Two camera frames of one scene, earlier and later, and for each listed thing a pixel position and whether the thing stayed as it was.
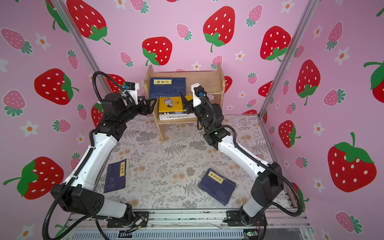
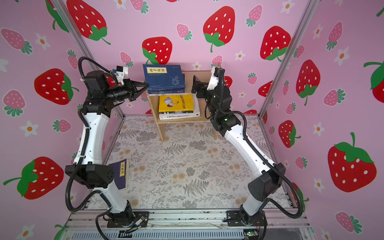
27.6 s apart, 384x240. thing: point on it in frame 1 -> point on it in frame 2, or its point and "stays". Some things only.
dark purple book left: [117, 176] stays
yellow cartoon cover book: [172, 104] stays
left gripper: [141, 108] -> [128, 88]
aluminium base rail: [276, 224] stays
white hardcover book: [173, 116] stays
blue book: [219, 187] -> [171, 87]
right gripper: [187, 105] -> [197, 88]
